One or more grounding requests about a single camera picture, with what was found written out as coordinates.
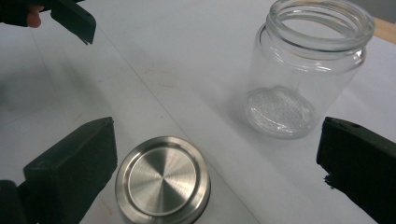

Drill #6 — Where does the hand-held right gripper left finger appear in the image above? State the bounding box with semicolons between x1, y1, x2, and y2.
22;116;119;224

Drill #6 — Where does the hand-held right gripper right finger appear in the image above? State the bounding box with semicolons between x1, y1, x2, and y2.
316;116;396;224

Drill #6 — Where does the round silver metal lid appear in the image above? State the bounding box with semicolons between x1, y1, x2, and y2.
114;135;212;224

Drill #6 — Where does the clear glass jar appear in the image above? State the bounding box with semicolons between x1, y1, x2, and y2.
244;0;376;140

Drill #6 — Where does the wooden table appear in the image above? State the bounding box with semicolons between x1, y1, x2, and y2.
373;17;396;45

